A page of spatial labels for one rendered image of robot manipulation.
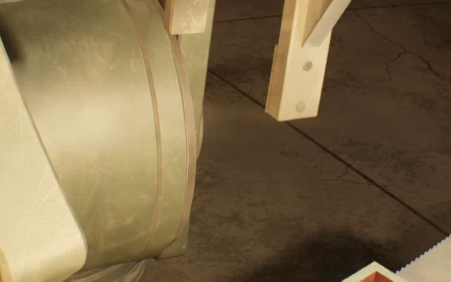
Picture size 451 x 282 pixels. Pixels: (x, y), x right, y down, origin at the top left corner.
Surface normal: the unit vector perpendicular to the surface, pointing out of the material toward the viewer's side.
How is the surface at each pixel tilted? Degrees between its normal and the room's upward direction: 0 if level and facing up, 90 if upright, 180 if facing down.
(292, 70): 90
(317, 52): 90
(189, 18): 90
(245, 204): 0
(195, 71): 90
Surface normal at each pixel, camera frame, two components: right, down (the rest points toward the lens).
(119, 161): 0.51, 0.18
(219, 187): 0.12, -0.88
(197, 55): 0.50, 0.45
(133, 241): 0.42, 0.74
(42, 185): 0.55, -0.41
